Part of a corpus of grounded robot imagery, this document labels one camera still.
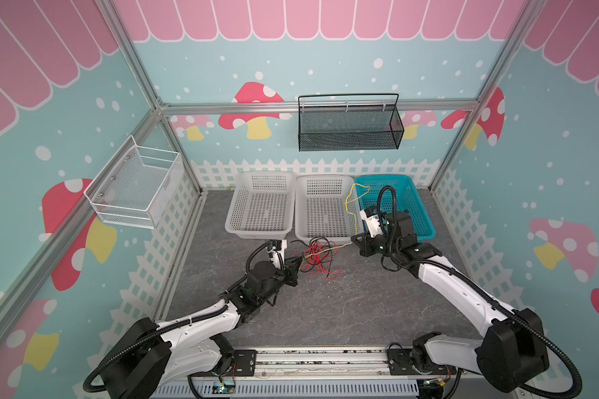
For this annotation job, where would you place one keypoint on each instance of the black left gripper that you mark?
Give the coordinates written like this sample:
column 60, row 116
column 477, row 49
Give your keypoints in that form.
column 290, row 273

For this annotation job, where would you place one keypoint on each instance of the left white plastic basket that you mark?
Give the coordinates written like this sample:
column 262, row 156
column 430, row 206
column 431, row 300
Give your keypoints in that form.
column 262, row 206

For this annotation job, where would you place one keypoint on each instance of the white wire wall basket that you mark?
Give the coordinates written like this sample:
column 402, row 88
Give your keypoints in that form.
column 136, row 185

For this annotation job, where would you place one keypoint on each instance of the white plastic basket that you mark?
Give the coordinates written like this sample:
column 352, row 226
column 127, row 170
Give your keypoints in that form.
column 262, row 206
column 327, row 207

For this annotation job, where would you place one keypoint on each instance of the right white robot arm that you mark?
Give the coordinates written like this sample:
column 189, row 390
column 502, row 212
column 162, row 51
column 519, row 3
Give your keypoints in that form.
column 512, row 348

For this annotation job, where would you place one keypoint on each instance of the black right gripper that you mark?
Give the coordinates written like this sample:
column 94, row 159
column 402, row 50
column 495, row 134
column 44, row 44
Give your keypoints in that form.
column 365, row 245

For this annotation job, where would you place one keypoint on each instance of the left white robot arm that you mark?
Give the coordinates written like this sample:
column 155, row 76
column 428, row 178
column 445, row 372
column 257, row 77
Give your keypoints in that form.
column 151, row 354

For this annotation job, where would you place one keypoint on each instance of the teal plastic basket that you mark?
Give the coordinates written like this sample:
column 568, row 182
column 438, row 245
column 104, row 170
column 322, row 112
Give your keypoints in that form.
column 408, row 199

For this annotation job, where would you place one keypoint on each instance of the black wire mesh wall basket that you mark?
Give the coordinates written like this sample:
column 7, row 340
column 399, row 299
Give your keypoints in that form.
column 349, row 122

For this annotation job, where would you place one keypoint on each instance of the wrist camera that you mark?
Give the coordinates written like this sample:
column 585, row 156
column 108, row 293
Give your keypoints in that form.
column 276, row 251
column 370, row 217

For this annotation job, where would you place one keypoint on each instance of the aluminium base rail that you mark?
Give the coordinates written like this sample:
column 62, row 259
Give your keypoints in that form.
column 327, row 372

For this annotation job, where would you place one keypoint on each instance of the middle white plastic basket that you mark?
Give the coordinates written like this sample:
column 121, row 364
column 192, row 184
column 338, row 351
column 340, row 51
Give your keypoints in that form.
column 327, row 207

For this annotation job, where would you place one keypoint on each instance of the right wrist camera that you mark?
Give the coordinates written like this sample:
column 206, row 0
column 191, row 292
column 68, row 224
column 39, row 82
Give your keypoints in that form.
column 370, row 217

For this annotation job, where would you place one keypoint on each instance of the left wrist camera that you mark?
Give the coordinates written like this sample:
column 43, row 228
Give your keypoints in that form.
column 276, row 251

